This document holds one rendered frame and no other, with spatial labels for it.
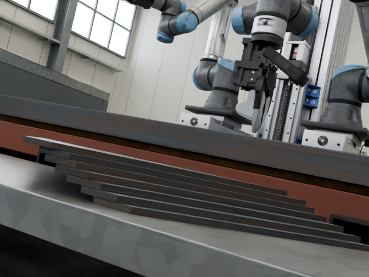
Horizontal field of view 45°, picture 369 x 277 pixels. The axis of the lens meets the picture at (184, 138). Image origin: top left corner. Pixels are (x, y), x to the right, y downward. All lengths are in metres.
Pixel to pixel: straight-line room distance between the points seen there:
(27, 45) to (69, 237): 11.79
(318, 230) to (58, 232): 0.23
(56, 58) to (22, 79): 10.47
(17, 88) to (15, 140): 0.90
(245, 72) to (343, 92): 0.73
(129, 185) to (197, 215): 0.06
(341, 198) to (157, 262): 0.33
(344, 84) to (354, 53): 10.04
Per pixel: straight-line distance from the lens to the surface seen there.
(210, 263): 0.28
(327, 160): 0.58
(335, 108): 1.67
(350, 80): 1.68
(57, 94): 1.89
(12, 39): 11.84
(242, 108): 1.00
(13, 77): 1.73
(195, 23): 1.78
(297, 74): 0.98
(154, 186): 0.38
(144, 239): 0.29
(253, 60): 1.02
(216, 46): 2.02
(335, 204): 0.58
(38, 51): 12.32
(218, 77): 1.87
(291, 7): 1.07
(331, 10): 2.02
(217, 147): 0.62
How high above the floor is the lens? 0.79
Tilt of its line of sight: 3 degrees up
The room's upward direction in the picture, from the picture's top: 12 degrees clockwise
